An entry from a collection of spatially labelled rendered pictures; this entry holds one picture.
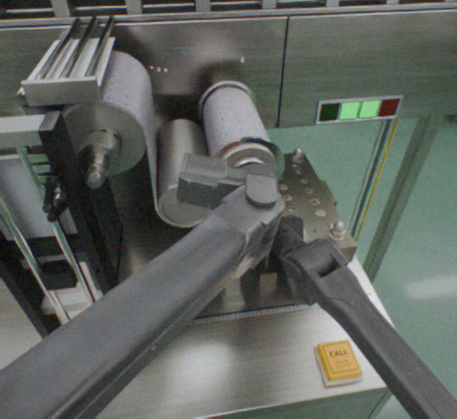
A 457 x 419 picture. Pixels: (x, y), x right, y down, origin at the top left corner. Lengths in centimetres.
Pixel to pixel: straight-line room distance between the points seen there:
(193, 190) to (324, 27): 64
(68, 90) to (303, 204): 63
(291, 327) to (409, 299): 138
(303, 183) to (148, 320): 80
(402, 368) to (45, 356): 43
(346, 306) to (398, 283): 168
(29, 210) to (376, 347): 53
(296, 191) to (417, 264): 148
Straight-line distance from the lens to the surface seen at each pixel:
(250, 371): 82
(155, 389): 82
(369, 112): 112
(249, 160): 64
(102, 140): 59
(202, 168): 45
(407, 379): 55
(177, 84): 94
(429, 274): 236
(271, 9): 92
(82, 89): 57
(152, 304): 29
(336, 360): 83
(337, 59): 101
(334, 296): 56
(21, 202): 61
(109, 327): 27
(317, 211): 94
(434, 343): 210
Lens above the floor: 166
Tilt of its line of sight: 40 degrees down
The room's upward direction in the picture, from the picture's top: straight up
